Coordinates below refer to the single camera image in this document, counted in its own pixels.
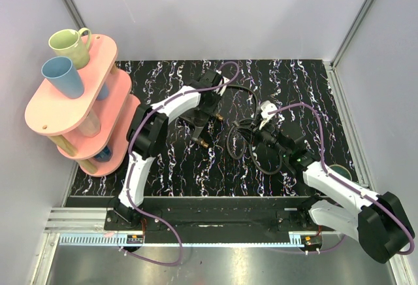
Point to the pink two-tier wooden shelf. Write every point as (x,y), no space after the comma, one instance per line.
(82,127)

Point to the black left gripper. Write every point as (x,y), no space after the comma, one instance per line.
(198,121)

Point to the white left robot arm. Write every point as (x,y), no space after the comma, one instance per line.
(195,104)

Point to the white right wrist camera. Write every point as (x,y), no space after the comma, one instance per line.
(266,112)

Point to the teal ceramic mug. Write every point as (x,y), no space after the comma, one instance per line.
(341,170)

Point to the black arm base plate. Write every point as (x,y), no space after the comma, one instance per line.
(266,218)

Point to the blue plastic cup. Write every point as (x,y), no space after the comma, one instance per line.
(103,93)
(62,74)

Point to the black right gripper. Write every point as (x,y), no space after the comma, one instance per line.
(258,133)

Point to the grey faucet with brass fittings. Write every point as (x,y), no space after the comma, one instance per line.
(198,119)

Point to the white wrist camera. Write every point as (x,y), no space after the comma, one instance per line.
(266,112)
(223,85)

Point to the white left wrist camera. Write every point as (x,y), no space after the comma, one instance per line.
(223,85)

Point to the aluminium frame rail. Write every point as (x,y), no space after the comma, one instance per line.
(87,227)

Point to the green ceramic mug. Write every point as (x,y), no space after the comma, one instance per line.
(74,44)

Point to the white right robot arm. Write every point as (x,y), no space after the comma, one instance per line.
(378,222)

